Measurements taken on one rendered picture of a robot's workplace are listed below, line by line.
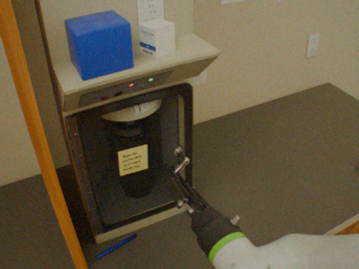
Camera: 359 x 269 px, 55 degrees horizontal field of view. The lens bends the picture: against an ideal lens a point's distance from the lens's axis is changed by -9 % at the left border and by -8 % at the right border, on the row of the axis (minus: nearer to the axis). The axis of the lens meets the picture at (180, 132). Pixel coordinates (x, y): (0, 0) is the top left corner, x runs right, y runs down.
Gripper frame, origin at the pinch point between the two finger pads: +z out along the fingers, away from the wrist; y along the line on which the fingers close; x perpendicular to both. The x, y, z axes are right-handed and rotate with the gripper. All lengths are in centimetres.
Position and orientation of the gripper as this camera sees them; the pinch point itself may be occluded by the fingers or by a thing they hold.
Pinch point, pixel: (172, 175)
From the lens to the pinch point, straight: 95.2
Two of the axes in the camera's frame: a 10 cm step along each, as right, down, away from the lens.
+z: -4.6, -5.1, 7.2
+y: -6.4, -3.7, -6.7
